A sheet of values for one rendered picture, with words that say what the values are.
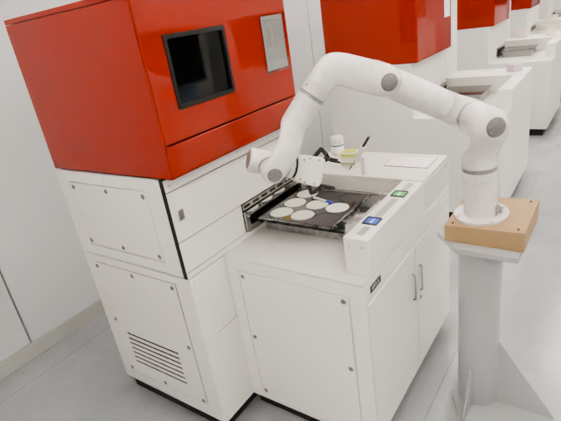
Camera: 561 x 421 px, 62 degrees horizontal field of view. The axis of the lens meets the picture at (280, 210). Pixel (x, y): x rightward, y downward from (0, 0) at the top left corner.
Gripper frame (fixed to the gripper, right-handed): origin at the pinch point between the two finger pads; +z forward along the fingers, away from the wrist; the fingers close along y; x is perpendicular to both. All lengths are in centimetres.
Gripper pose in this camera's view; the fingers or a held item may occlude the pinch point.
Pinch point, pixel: (334, 174)
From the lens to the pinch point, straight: 166.0
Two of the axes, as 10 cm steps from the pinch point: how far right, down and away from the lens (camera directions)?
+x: -2.6, -2.4, 9.4
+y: 2.0, -9.6, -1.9
